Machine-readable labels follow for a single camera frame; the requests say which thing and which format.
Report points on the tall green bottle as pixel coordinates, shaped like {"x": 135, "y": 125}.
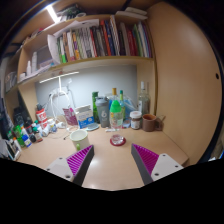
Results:
{"x": 95, "y": 105}

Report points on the wooden shelf unit with books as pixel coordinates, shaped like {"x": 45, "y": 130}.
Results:
{"x": 100, "y": 43}

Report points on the under-shelf light strip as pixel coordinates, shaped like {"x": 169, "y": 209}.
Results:
{"x": 59, "y": 77}

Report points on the light blue hairbrush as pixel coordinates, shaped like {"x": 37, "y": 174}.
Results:
{"x": 92, "y": 126}

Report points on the grey shaker bottle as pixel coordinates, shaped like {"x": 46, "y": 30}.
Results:
{"x": 102, "y": 113}

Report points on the clear bottle with green cap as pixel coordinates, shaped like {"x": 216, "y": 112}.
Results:
{"x": 116, "y": 115}

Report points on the magenta pouch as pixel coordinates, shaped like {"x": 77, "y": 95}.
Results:
{"x": 70, "y": 116}

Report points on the blue plastic bag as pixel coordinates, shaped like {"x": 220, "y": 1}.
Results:
{"x": 130, "y": 106}

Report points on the clear glass bottle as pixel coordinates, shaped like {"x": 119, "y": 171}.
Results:
{"x": 144, "y": 101}

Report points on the red and white can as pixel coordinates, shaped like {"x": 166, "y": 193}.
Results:
{"x": 41, "y": 116}

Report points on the flat round red coaster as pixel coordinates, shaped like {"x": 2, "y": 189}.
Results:
{"x": 112, "y": 143}

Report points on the ceiling tube light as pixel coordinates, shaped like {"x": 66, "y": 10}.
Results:
{"x": 52, "y": 13}

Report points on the brown jar with white lid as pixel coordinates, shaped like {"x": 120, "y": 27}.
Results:
{"x": 135, "y": 120}

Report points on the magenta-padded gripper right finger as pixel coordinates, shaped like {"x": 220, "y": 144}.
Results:
{"x": 165, "y": 165}

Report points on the light wooden wardrobe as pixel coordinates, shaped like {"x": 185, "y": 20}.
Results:
{"x": 183, "y": 83}

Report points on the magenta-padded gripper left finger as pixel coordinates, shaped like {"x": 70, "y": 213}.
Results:
{"x": 60, "y": 166}

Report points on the brown mug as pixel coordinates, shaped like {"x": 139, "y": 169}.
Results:
{"x": 148, "y": 123}

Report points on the white and blue carton box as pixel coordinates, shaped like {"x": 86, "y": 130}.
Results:
{"x": 85, "y": 117}

